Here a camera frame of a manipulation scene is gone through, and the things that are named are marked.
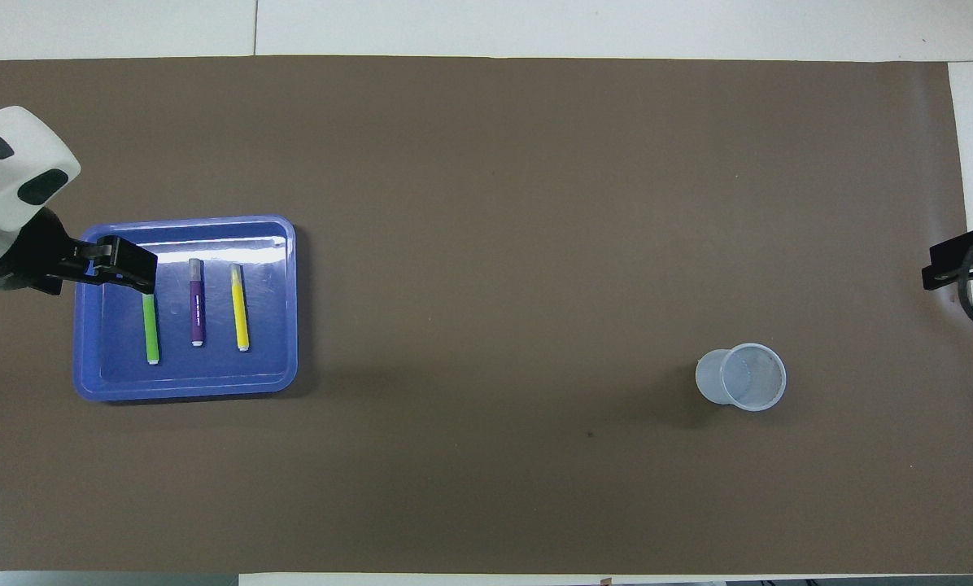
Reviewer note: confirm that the purple marker pen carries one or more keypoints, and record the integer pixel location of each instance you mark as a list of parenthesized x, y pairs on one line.
[(197, 309)]

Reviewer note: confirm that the translucent plastic cup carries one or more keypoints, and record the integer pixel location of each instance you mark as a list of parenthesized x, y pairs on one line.
[(739, 378)]

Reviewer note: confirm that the yellow marker pen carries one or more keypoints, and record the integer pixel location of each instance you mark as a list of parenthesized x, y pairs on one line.
[(241, 313)]

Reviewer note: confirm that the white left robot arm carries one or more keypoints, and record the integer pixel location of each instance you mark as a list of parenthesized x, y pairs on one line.
[(6, 171)]

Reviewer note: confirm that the blue plastic tray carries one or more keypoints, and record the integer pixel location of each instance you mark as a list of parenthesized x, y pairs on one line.
[(275, 325)]

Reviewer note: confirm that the green marker pen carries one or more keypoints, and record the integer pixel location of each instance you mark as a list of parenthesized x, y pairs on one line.
[(151, 330)]

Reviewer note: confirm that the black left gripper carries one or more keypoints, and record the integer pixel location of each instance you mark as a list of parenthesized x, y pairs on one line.
[(27, 256)]

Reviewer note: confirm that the brown table mat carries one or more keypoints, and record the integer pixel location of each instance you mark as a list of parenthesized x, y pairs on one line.
[(535, 203)]

